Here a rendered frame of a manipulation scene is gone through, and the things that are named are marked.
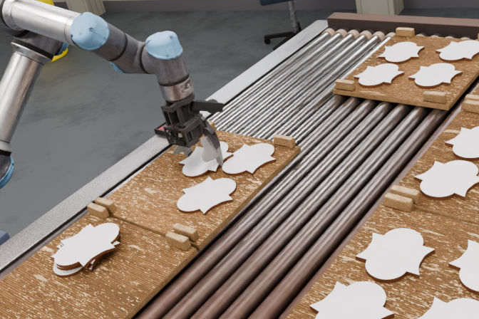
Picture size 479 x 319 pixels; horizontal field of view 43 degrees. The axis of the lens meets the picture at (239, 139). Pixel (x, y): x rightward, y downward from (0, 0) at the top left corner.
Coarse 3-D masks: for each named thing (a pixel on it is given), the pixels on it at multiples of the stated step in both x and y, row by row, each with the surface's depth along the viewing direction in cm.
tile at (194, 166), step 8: (224, 144) 159; (192, 152) 159; (200, 152) 158; (224, 152) 155; (184, 160) 157; (192, 160) 156; (200, 160) 155; (216, 160) 153; (224, 160) 153; (184, 168) 154; (192, 168) 153; (200, 168) 152; (208, 168) 151; (216, 168) 150; (192, 176) 151; (200, 176) 151
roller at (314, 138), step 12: (348, 108) 170; (324, 120) 166; (336, 120) 166; (312, 132) 161; (324, 132) 162; (300, 144) 158; (312, 144) 158; (300, 156) 154; (288, 168) 151; (276, 180) 148; (264, 192) 145; (252, 204) 142; (240, 216) 139; (228, 228) 136; (216, 240) 134; (204, 252) 131
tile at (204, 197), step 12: (216, 180) 146; (228, 180) 145; (192, 192) 144; (204, 192) 143; (216, 192) 142; (228, 192) 141; (180, 204) 141; (192, 204) 140; (204, 204) 139; (216, 204) 138
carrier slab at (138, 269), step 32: (96, 224) 142; (128, 224) 140; (32, 256) 137; (128, 256) 130; (160, 256) 127; (192, 256) 127; (0, 288) 129; (32, 288) 127; (64, 288) 125; (96, 288) 123; (128, 288) 121; (160, 288) 121
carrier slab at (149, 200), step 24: (240, 144) 161; (168, 168) 158; (264, 168) 148; (120, 192) 152; (144, 192) 150; (168, 192) 148; (240, 192) 141; (120, 216) 143; (144, 216) 141; (168, 216) 139; (192, 216) 137; (216, 216) 135
